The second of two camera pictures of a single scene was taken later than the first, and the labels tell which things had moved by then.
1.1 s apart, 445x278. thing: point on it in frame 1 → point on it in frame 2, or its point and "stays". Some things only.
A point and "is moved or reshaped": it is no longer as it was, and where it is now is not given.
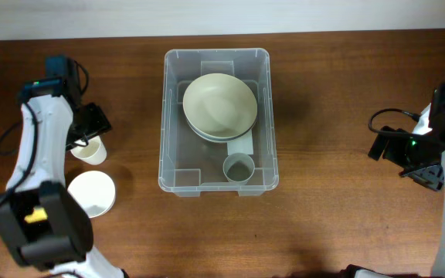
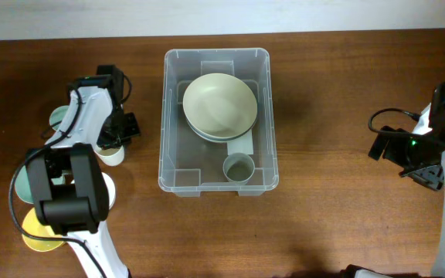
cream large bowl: [220, 105] stays
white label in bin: [244, 144] stays
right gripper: [432, 178] stays
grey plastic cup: [238, 168] stays
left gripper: [100, 125] → [108, 140]
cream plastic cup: [93, 153] is moved or reshaped
